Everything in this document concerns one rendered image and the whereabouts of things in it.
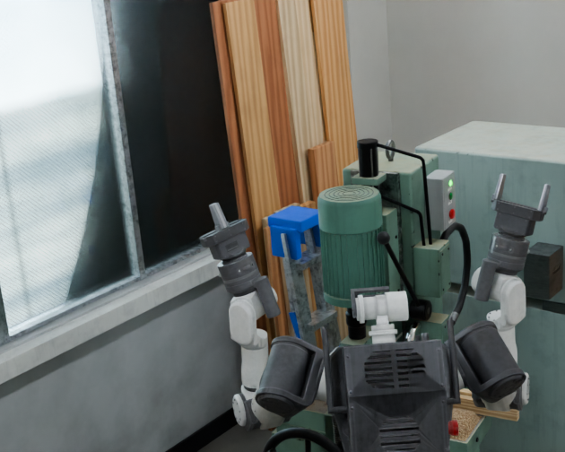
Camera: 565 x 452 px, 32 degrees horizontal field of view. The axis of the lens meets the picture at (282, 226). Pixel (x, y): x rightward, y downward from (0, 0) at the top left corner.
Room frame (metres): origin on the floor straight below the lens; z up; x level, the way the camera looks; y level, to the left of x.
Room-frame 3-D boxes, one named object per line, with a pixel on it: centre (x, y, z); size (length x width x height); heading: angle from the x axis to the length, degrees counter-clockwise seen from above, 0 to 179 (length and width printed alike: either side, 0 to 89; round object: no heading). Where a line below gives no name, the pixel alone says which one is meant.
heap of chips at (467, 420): (2.34, -0.43, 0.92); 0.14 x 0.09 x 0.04; 149
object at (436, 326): (2.66, -0.42, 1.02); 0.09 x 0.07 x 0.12; 59
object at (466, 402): (2.50, -0.34, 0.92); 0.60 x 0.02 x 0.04; 59
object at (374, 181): (2.70, -0.26, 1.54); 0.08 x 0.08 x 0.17; 59
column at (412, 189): (2.83, -0.34, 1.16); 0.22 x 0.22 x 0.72; 59
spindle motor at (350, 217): (2.58, -0.19, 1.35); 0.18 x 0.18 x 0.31
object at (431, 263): (2.69, -0.43, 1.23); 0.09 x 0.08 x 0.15; 149
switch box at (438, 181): (2.79, -0.47, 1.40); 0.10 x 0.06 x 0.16; 149
